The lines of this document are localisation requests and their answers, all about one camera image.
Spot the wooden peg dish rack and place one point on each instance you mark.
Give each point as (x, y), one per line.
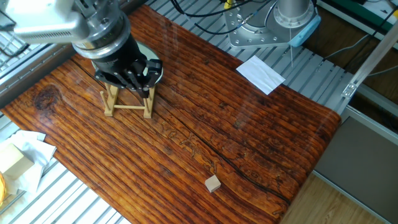
(127, 107)

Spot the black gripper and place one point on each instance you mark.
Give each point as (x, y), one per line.
(121, 60)

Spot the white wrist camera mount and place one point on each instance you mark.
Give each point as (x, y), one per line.
(43, 18)

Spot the aluminium frame post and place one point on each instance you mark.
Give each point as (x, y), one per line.
(370, 59)

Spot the yellow object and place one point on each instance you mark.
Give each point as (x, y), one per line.
(2, 189)

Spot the large wooden block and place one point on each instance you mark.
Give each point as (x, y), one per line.
(14, 161)

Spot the small wooden cube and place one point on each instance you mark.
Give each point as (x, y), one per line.
(213, 184)

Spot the yellow tag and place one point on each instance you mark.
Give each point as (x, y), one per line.
(228, 3)

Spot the white paper sheet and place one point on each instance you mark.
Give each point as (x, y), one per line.
(259, 74)

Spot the grey board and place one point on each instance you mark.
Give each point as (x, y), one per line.
(367, 168)

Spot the crumpled white cloth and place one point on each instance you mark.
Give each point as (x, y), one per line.
(34, 152)

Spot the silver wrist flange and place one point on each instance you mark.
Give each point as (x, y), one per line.
(105, 34)

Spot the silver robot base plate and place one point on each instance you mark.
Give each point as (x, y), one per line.
(264, 39)

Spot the wood grain table mat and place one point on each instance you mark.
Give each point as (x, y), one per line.
(248, 130)

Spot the pale green round plate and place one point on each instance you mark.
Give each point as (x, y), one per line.
(150, 53)

